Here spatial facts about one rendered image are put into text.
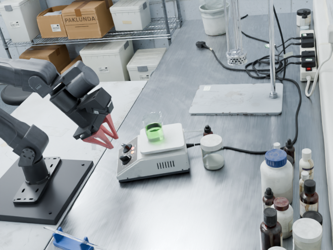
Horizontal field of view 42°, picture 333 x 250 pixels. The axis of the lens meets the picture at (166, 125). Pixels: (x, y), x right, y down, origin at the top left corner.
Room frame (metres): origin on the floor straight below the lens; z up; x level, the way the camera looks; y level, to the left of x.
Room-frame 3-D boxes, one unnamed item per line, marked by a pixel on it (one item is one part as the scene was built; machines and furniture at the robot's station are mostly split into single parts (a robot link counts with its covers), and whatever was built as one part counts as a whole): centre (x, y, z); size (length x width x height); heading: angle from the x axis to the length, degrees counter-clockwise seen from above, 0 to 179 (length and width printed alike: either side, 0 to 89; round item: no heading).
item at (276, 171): (0.77, -0.23, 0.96); 0.07 x 0.07 x 0.13
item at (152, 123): (0.99, 0.03, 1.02); 0.06 x 0.05 x 0.08; 128
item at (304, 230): (0.60, -0.24, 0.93); 0.06 x 0.06 x 0.07
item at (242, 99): (1.28, -0.25, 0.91); 0.30 x 0.20 x 0.01; 70
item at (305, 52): (1.42, -0.54, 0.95); 0.07 x 0.04 x 0.02; 70
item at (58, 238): (0.74, 0.26, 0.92); 0.10 x 0.03 x 0.04; 54
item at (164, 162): (1.00, 0.05, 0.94); 0.22 x 0.13 x 0.08; 87
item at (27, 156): (1.00, 0.37, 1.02); 0.09 x 0.06 x 0.06; 170
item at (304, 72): (1.50, -0.58, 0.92); 0.40 x 0.06 x 0.04; 160
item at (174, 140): (1.00, 0.02, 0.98); 0.12 x 0.12 x 0.01; 87
